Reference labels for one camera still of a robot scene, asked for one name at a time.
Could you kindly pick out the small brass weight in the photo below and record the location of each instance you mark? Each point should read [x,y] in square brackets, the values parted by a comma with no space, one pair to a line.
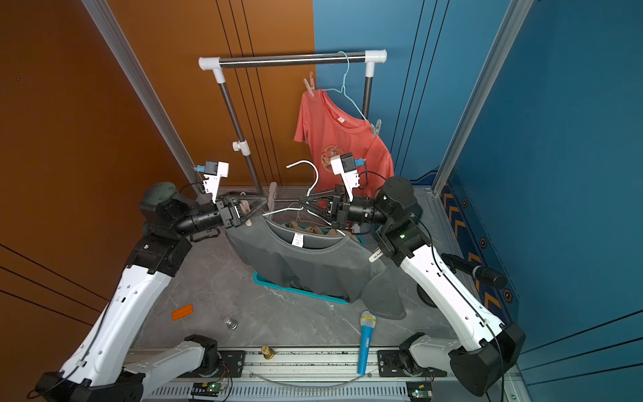
[268,352]

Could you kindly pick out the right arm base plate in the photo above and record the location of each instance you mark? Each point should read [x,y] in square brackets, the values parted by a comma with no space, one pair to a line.
[396,363]

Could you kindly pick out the grey garment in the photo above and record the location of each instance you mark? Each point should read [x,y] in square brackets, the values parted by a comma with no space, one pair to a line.
[335,266]

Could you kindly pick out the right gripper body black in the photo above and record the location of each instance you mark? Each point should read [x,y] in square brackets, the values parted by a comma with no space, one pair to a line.
[344,214]

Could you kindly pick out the left green circuit board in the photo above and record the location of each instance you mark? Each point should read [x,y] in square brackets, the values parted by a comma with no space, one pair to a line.
[202,390]

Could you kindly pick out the small silver metal weight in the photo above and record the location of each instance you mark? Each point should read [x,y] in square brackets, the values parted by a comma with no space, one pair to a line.
[231,323]

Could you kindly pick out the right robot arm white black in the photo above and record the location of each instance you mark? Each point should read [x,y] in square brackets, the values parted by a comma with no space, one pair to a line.
[486,347]

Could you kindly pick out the white wire hanger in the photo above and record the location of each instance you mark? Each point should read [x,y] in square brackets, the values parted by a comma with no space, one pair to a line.
[309,191]

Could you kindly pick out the beige patterned cloth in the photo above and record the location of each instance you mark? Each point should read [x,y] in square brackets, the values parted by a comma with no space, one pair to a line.
[311,229]

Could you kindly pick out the green circuit board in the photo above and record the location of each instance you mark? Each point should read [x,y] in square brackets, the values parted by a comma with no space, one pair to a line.
[202,390]
[419,391]

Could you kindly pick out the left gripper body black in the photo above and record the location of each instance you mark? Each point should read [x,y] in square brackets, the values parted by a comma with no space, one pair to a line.
[226,217]

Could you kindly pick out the aluminium front rail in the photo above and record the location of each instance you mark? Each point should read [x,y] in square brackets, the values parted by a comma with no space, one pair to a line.
[299,364]

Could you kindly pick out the metal clothes drying rack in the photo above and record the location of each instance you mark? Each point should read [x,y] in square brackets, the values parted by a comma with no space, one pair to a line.
[262,95]

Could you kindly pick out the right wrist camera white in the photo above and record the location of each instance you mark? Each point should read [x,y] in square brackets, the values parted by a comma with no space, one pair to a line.
[346,166]

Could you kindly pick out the beige clothespin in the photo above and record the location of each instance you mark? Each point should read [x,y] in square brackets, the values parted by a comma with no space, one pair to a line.
[246,209]

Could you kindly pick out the right green circuit board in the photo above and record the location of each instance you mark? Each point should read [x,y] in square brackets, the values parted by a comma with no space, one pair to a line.
[419,391]

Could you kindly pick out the orange rectangular tag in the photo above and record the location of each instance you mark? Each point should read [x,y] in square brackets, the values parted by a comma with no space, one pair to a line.
[182,312]

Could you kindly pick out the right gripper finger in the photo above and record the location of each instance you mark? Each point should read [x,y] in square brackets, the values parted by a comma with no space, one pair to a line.
[317,211]
[330,195]

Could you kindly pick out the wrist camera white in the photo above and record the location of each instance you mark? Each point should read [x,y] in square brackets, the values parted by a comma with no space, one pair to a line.
[212,173]
[346,166]

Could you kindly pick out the light green wire hanger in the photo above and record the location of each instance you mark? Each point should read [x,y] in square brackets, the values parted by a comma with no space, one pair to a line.
[368,83]

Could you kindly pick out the teal plastic laundry basket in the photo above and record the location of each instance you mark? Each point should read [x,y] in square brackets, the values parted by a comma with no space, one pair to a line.
[259,280]

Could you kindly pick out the blue toy microphone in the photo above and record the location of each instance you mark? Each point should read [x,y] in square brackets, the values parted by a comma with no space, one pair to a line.
[368,323]

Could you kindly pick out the red t-shirt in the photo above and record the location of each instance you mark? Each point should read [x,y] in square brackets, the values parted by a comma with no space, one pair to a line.
[329,131]

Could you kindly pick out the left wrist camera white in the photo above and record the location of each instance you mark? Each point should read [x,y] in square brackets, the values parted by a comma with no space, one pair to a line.
[212,173]

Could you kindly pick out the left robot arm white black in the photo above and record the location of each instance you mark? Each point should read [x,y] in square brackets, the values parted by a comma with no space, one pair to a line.
[97,370]

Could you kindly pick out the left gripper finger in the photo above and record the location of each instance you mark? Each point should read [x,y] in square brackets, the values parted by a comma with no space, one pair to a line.
[243,195]
[257,208]

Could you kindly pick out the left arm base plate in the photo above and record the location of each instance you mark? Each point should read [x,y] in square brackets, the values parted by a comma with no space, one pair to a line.
[230,361]

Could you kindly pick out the white clothespin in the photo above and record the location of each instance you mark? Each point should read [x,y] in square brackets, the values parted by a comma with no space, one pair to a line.
[377,254]

